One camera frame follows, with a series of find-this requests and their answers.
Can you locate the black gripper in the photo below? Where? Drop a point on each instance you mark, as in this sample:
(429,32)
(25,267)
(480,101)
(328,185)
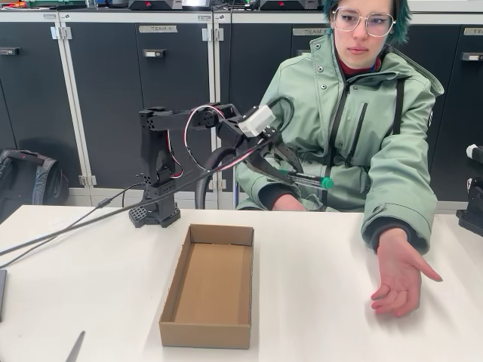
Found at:
(265,159)

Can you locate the green permanent marker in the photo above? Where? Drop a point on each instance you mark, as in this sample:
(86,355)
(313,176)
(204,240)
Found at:
(309,178)

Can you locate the person left forearm green sleeve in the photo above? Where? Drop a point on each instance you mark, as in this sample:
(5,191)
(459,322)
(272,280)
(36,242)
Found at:
(400,211)

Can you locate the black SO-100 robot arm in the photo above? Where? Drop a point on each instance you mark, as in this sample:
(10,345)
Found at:
(154,151)

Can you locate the person right forearm green sleeve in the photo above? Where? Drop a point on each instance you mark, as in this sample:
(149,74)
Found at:
(249,192)

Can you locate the person torso in green jacket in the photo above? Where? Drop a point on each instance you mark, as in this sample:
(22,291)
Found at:
(339,113)

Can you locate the person head with teal hair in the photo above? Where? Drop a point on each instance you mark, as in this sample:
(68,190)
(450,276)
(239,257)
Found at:
(362,45)

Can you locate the person right hand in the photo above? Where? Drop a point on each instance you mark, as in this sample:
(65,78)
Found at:
(288,204)

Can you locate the person left hand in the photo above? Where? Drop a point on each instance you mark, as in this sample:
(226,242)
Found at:
(400,279)

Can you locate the blue chair with black armrests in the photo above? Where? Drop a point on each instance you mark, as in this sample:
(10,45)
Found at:
(202,188)

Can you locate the dark red turtleneck collar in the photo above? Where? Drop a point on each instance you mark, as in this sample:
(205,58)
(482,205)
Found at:
(349,71)

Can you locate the grey tape label Team 3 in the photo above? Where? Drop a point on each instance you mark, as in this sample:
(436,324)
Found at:
(308,31)

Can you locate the open cardboard box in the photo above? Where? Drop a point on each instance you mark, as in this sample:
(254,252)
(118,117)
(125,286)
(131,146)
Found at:
(211,286)

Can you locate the black case with red triangle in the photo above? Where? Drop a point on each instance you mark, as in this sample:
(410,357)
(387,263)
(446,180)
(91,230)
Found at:
(154,4)
(287,4)

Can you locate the grey tape label Team 4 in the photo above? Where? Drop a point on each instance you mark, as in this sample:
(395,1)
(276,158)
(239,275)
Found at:
(158,28)

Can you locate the small grey screen device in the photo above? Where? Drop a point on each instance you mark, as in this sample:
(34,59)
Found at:
(196,3)

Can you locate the grey tape label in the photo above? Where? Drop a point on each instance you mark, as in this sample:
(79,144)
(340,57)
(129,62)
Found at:
(474,31)

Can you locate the black backpack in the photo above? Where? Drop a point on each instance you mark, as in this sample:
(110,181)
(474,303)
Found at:
(34,184)

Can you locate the grey slanted bar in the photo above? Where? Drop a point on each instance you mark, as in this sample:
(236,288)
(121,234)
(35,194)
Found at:
(75,348)

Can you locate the dark grey flat device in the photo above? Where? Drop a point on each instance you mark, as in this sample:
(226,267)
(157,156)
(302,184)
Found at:
(3,294)

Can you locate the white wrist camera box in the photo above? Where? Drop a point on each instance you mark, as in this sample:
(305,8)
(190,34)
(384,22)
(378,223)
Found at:
(256,120)

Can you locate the clear frame glasses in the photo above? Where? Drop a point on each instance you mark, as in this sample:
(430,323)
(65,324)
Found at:
(345,20)

